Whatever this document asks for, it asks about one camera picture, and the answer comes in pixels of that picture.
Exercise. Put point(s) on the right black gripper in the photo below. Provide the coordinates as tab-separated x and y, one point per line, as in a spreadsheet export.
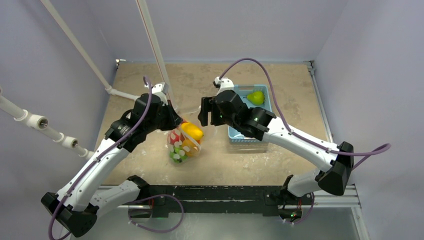
210	110

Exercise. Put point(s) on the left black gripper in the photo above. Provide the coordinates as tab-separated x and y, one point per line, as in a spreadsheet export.
174	119

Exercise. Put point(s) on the wrinkled red strawberry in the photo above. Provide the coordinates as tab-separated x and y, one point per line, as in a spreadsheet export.
175	136

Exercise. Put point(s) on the yellow mango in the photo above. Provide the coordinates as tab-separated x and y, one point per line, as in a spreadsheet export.
192	130

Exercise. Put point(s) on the clear dotted zip bag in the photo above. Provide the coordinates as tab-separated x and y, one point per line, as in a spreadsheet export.
191	116

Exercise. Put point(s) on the green striped melon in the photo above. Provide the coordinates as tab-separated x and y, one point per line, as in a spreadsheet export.
178	156

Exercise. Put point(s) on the orange yellow round fruit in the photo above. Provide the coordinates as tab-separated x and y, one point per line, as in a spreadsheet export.
191	149

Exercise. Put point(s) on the green pear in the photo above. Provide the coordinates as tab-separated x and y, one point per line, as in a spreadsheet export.
256	98

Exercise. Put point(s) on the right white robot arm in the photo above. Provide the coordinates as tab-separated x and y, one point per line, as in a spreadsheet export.
333	164

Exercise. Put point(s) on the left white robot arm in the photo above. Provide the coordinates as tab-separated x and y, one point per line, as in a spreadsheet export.
77	206

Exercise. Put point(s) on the white vertical pole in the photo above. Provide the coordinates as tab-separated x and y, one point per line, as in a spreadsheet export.
152	38

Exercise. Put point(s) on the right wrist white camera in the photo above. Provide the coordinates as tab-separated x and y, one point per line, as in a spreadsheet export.
223	84

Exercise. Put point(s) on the wrist white camera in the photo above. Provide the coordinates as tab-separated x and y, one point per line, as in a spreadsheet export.
160	90
223	84

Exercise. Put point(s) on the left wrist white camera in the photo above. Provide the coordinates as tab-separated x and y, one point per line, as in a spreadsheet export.
160	90

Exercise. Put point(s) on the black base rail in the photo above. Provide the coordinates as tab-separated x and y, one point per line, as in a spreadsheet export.
267	200

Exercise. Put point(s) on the white pvc pipe frame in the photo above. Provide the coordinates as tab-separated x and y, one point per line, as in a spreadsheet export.
42	125

